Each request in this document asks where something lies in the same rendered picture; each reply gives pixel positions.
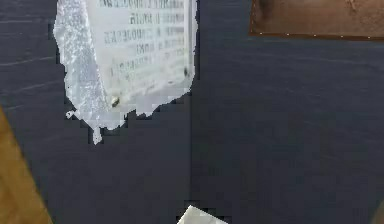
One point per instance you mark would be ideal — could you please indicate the small white block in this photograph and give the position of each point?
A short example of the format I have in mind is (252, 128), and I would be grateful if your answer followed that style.
(200, 216)

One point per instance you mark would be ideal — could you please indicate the brown flat board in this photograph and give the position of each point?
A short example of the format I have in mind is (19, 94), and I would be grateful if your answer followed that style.
(320, 16)

